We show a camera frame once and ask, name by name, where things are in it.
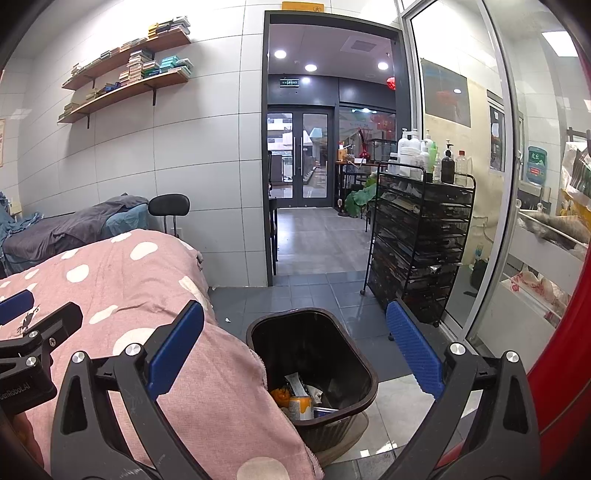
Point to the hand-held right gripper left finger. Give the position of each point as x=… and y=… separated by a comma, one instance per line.
x=178, y=341

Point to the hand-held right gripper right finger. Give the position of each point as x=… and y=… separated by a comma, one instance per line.
x=415, y=350

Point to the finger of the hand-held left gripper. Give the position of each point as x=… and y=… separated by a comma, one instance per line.
x=16, y=307
x=62, y=325

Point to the black trash bin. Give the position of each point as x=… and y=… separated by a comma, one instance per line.
x=323, y=337

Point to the orange plastic piece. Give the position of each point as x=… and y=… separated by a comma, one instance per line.
x=279, y=397

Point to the silver wrapper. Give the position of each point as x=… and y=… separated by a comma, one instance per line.
x=298, y=385

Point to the white bottle with orange label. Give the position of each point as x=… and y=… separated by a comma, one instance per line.
x=301, y=410

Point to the blue cloth pile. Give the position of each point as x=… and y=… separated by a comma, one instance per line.
x=16, y=221

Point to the pink polka dot blanket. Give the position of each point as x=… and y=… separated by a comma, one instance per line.
x=240, y=415

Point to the black mesh rack cart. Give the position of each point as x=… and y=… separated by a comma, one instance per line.
x=415, y=249

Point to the blue pillow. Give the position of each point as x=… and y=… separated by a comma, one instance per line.
x=127, y=221

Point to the red curved panel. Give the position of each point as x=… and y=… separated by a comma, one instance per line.
x=563, y=369

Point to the green potted plant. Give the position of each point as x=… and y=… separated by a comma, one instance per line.
x=360, y=198

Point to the white storage trolley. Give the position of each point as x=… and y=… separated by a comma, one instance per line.
x=545, y=249

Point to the dark pump bottle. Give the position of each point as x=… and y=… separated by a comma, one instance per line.
x=448, y=168

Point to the clear bottle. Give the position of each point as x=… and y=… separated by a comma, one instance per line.
x=462, y=170

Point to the black side table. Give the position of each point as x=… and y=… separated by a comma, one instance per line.
x=346, y=175

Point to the green bottle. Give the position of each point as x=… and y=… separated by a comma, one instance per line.
x=433, y=157

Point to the red vase with twigs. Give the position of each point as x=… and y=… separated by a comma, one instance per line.
x=364, y=151

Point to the glass double door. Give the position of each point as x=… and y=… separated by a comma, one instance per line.
x=314, y=157

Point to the red hanging ornament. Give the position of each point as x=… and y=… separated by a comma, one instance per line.
x=391, y=83

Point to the green exit sign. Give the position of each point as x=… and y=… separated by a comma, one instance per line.
x=290, y=83

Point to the row of stacked boxes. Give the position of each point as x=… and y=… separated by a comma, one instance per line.
x=138, y=41

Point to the ceiling air vent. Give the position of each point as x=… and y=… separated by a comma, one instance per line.
x=359, y=45

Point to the yellow door sign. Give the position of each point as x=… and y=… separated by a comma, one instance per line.
x=302, y=6

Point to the wall poster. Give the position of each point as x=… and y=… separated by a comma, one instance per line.
x=2, y=143

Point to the wooden wall shelf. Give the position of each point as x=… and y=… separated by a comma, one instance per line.
x=129, y=92
x=138, y=50

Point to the wall shelves with books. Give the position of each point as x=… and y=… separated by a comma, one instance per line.
x=138, y=69

